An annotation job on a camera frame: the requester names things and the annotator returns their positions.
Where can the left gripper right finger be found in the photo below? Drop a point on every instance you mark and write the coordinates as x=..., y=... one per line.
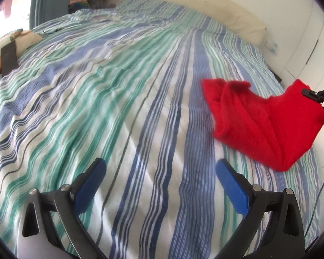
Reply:
x=284, y=234

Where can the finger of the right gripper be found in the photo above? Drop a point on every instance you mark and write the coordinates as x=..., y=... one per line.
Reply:
x=312, y=95

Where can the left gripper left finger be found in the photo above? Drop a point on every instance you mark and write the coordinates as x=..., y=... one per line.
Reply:
x=38, y=237

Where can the red knit sweater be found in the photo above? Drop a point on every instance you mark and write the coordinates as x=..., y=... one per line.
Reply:
x=275, y=131

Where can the white wardrobe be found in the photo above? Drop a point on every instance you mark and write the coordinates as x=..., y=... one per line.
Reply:
x=307, y=62

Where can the striped blue green bedspread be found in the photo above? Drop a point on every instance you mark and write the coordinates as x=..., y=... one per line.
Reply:
x=124, y=85

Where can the wall power socket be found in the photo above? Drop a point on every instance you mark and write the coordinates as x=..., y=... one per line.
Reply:
x=272, y=46

